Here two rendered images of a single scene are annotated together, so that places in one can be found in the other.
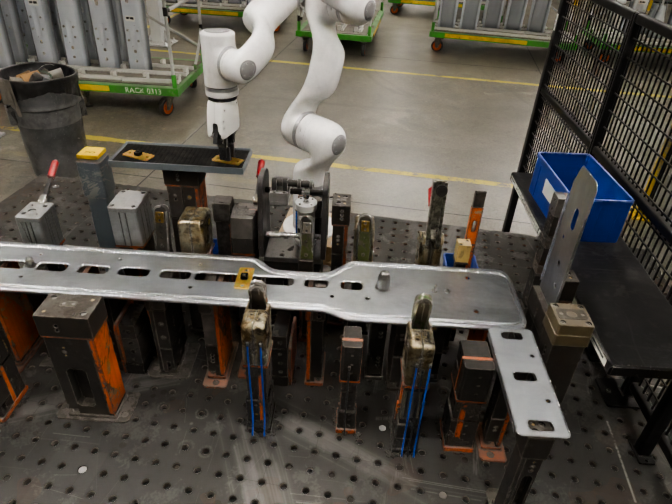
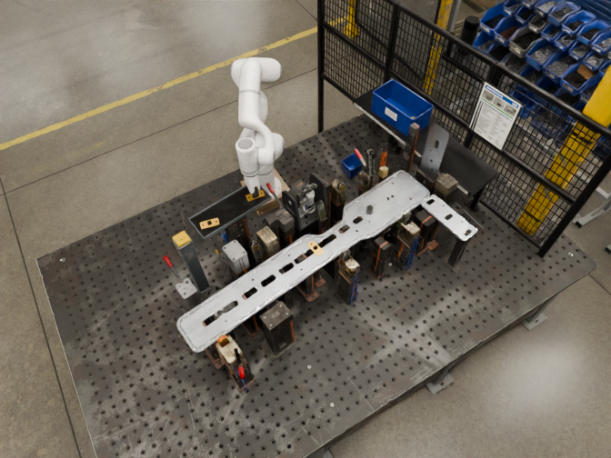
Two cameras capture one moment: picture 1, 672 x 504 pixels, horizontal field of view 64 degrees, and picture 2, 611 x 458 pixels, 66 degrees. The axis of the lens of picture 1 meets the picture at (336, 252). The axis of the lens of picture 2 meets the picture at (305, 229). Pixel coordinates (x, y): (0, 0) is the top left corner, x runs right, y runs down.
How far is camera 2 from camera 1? 1.46 m
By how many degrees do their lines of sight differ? 33
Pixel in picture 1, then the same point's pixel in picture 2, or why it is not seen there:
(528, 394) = (455, 223)
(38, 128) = not seen: outside the picture
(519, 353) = (439, 208)
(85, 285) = (259, 302)
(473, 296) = (403, 192)
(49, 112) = not seen: outside the picture
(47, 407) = (262, 361)
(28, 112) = not seen: outside the picture
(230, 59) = (266, 157)
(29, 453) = (282, 380)
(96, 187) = (192, 253)
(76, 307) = (280, 313)
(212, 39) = (251, 152)
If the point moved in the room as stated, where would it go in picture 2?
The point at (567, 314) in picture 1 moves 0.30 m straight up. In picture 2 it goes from (446, 182) to (461, 138)
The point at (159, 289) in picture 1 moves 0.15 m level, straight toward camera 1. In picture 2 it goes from (291, 280) to (320, 293)
